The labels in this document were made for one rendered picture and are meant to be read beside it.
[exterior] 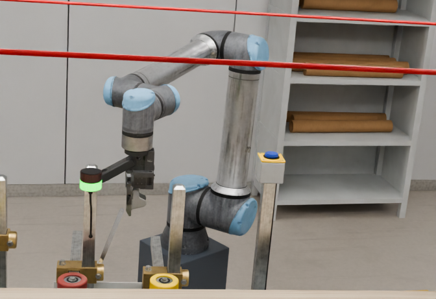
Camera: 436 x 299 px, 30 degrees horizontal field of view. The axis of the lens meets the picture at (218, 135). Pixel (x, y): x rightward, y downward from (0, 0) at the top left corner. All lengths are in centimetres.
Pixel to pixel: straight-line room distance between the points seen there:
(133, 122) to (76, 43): 262
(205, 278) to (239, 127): 63
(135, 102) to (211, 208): 83
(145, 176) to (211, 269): 89
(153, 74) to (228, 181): 59
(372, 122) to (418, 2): 78
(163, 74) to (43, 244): 212
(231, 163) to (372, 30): 254
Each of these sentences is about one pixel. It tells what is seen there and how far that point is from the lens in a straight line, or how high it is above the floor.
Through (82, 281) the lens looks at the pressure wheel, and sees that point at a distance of 226.
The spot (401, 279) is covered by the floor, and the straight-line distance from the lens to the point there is 452.
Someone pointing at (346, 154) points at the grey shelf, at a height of 28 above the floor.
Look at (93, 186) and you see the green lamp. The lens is 225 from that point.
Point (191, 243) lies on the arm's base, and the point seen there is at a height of 64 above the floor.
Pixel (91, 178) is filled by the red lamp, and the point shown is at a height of 117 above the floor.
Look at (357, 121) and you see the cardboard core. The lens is 512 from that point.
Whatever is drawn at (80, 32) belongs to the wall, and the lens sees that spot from 488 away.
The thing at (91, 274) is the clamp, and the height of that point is 85.
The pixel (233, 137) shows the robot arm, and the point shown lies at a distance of 291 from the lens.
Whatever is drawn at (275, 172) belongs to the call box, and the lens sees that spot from 233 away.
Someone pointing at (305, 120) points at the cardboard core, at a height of 59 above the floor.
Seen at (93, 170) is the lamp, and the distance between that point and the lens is 226.
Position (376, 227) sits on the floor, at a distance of 511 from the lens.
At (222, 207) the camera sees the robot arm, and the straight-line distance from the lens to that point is 298.
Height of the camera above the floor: 198
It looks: 18 degrees down
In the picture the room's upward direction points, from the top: 5 degrees clockwise
